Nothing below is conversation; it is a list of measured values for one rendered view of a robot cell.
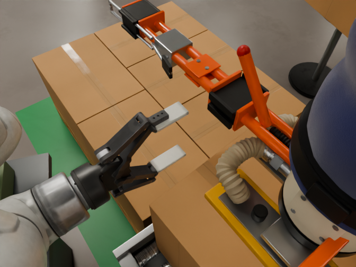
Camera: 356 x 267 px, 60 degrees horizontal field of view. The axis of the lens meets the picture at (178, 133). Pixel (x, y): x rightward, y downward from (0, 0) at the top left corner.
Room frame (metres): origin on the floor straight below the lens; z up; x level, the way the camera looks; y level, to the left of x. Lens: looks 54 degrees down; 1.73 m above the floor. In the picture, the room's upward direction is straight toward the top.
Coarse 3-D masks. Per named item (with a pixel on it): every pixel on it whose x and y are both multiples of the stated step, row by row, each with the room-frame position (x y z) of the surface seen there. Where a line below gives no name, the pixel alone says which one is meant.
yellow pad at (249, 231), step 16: (240, 176) 0.30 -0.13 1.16; (208, 192) 0.26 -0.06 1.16; (224, 192) 0.26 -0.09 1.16; (256, 192) 0.26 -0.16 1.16; (224, 208) 0.23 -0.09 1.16; (240, 208) 0.23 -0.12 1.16; (256, 208) 0.22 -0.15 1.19; (272, 208) 0.23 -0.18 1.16; (240, 224) 0.20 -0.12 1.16; (256, 224) 0.20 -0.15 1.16; (256, 240) 0.17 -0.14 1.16; (256, 256) 0.14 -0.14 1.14; (272, 256) 0.14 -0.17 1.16
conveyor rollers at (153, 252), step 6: (150, 246) 0.33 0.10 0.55; (156, 246) 0.33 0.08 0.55; (138, 252) 0.31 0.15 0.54; (144, 252) 0.30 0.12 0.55; (150, 252) 0.30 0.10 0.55; (156, 252) 0.31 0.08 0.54; (138, 258) 0.28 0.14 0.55; (144, 258) 0.28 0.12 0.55; (150, 258) 0.29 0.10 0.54; (138, 264) 0.27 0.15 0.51; (144, 264) 0.27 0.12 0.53; (168, 264) 0.26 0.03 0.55
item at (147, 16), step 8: (144, 0) 0.74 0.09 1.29; (128, 8) 0.70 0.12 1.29; (136, 8) 0.70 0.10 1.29; (144, 8) 0.70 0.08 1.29; (152, 8) 0.70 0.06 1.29; (136, 16) 0.66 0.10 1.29; (144, 16) 0.66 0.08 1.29; (152, 16) 0.66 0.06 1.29; (160, 16) 0.68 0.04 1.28; (144, 24) 0.65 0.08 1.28; (152, 24) 0.66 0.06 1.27
